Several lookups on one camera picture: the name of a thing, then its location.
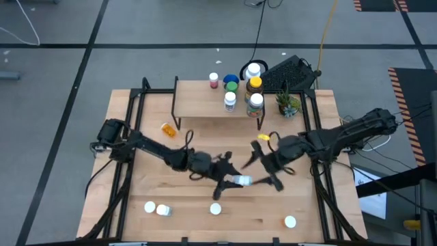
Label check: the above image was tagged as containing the black perforated computer case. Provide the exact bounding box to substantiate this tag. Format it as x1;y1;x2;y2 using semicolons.
259;54;322;92

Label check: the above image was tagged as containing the black diagonal beam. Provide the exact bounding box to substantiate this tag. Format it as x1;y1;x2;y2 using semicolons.
356;163;437;200

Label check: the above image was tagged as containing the long yellow cable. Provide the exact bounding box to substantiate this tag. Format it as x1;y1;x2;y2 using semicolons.
315;0;341;72

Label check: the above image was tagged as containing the brown bottle yellow cap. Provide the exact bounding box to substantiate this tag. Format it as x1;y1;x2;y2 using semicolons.
244;75;265;100

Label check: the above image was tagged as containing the small white bottle red label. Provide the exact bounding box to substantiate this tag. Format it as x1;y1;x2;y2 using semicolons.
231;174;254;187

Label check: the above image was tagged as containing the wooden shelf black metal frame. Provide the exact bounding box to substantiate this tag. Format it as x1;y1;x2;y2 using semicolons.
171;75;266;132

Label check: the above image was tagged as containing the thin white cable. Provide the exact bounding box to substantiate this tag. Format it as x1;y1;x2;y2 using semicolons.
0;0;41;46

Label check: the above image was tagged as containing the long black cable with loop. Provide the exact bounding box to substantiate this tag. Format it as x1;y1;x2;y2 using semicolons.
238;0;284;82

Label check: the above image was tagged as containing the grey flat bar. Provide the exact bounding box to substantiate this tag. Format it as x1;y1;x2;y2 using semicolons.
0;70;20;81

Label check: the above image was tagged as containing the small white bottle lying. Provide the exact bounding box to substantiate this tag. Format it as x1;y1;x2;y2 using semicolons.
156;204;173;218

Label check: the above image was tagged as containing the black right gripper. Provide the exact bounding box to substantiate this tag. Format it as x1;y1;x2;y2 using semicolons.
240;135;313;193

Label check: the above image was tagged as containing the white paper sheet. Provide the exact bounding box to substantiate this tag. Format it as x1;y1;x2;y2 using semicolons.
354;167;391;221

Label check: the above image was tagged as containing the Tums bottle blue cap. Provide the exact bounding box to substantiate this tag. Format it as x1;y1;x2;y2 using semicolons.
222;73;240;85

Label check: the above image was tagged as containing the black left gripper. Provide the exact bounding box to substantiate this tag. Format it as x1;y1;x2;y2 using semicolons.
187;150;247;201

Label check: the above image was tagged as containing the white aspirin bottle green label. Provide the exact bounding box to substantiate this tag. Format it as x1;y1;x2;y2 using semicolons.
223;91;238;113

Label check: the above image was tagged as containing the pink bottle white cap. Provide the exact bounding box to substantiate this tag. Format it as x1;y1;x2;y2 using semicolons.
208;72;220;90

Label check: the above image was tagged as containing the gummy vitamin bottle white cap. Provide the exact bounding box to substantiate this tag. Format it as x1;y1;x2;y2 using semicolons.
246;92;266;119

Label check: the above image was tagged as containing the black mat striped edge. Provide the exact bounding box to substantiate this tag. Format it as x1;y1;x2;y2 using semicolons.
387;67;437;169
353;0;409;13

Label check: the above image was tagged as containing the large white bottle white cap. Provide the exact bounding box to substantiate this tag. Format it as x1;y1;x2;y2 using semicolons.
244;62;262;83

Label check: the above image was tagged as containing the black aluminium table frame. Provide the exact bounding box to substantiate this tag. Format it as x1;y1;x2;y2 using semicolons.
80;77;369;244

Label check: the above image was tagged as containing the grey metal post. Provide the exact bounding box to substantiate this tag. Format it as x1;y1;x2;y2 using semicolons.
419;179;437;246

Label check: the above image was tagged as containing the potted succulent black pot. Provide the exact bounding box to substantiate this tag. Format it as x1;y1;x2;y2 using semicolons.
274;81;304;119

